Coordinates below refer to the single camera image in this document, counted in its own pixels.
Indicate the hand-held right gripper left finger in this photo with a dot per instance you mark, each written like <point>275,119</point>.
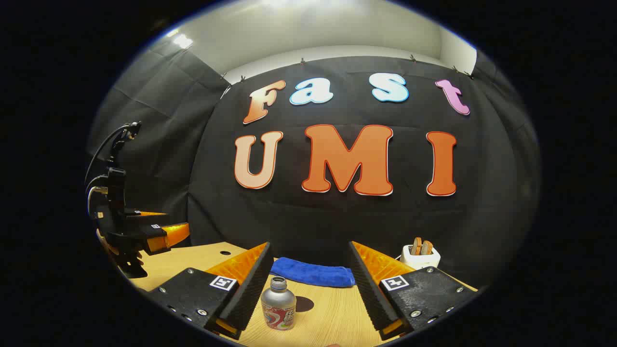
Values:
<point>250,294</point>

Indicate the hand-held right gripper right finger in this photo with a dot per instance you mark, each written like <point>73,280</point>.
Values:
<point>371,294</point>

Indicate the ceiling light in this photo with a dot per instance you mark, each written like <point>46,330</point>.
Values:
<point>182,41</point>

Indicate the blue towel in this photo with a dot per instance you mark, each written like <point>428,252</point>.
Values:
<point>313,272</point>

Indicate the dark round coaster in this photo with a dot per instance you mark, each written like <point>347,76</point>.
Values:
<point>306,304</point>

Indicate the white toaster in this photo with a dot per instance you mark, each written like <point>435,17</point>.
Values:
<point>424,261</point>

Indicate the toasted bread slice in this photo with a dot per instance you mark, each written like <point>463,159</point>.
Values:
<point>427,247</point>
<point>416,246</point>

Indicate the silver water bottle red label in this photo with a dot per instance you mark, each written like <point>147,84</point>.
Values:
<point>278,308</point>

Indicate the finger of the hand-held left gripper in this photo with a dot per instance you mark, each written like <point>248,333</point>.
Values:
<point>154,236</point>
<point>144,218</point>

